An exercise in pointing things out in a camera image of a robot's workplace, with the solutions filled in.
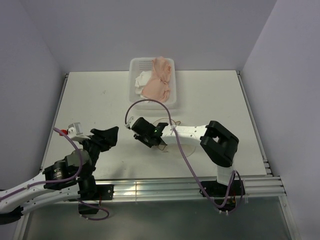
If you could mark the aluminium mounting rail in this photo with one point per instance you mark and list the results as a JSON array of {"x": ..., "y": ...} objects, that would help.
[{"x": 179, "y": 189}]

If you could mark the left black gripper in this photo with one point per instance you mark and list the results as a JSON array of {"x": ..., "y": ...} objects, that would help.
[{"x": 107, "y": 138}]

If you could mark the white plastic basket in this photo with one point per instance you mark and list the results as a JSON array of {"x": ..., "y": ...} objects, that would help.
[{"x": 137, "y": 65}]

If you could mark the white bra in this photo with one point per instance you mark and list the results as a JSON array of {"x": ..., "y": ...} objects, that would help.
[{"x": 140, "y": 83}]

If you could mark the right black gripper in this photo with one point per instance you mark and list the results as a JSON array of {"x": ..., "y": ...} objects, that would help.
[{"x": 139, "y": 137}]

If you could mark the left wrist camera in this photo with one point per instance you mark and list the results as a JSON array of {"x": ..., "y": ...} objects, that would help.
[{"x": 75, "y": 133}]

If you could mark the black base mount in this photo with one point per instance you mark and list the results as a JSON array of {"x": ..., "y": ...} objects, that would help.
[
  {"x": 235, "y": 195},
  {"x": 104, "y": 193}
]

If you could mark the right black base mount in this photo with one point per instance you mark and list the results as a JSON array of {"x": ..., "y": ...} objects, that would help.
[{"x": 235, "y": 195}]

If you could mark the pink bra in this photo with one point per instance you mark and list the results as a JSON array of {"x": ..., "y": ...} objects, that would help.
[{"x": 157, "y": 88}]

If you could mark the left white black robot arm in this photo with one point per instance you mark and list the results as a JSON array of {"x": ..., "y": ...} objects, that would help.
[{"x": 69, "y": 179}]

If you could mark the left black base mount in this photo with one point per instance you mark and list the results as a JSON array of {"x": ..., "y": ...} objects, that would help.
[{"x": 104, "y": 193}]

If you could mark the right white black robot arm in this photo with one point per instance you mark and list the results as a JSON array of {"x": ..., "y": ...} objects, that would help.
[{"x": 218, "y": 142}]

